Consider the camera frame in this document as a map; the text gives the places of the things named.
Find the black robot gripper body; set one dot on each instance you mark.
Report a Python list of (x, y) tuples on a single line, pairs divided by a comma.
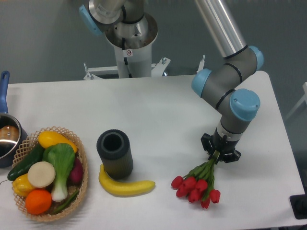
[(223, 145)]

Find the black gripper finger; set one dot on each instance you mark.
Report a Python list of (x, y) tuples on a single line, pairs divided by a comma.
[(229, 156), (207, 143)]

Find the red tulip bouquet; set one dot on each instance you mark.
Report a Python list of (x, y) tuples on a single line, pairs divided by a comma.
[(198, 184)]

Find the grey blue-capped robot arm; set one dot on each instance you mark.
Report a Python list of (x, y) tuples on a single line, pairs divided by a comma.
[(238, 107)]

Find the black device at table edge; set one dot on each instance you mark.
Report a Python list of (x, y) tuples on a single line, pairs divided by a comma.
[(299, 206)]

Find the dark grey ribbed vase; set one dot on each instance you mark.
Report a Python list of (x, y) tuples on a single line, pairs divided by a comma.
[(113, 147)]

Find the yellow banana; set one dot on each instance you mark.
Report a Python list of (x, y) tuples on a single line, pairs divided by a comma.
[(124, 189)]

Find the purple sweet potato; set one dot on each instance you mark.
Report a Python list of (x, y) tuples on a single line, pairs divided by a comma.
[(76, 173)]

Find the green bean pod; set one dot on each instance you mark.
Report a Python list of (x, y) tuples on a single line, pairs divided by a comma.
[(68, 201)]

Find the green bok choy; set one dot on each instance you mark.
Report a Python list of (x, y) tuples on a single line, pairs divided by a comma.
[(61, 156)]

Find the yellow squash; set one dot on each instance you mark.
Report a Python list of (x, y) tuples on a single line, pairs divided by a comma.
[(49, 138)]

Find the beige round radish slice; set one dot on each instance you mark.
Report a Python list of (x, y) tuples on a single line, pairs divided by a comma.
[(41, 174)]

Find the woven wicker basket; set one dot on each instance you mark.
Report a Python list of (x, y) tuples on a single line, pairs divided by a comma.
[(79, 189)]

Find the orange fruit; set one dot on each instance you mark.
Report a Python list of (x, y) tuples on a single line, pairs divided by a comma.
[(38, 201)]

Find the dark green cucumber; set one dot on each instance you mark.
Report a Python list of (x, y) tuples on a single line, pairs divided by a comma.
[(34, 156)]

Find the yellow bell pepper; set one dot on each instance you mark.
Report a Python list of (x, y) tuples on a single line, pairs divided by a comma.
[(22, 186)]

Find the white furniture frame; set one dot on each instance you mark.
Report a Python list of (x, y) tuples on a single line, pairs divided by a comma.
[(299, 106)]

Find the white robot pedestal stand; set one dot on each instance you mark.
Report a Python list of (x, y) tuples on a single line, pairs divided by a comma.
[(130, 31)]

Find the blue-handled saucepan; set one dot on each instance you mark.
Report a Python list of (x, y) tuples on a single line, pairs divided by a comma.
[(11, 132)]

